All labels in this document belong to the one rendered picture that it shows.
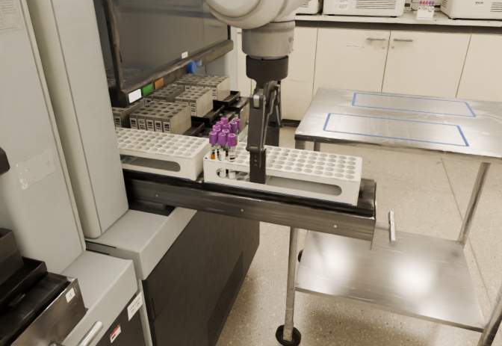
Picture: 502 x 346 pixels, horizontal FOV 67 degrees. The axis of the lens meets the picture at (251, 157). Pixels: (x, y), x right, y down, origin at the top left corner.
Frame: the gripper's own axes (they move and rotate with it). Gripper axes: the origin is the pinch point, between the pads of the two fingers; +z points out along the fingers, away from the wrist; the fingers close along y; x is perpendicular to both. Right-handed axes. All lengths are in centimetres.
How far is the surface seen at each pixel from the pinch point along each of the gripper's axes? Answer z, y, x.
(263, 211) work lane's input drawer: 7.6, -6.6, -1.5
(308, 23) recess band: 1, 234, 29
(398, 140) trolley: 3.8, 26.8, -26.6
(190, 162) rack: 0.4, -4.9, 14.0
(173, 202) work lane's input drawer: 9.1, -6.6, 17.5
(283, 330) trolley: 77, 25, -1
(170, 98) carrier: -1.3, 27.3, 34.9
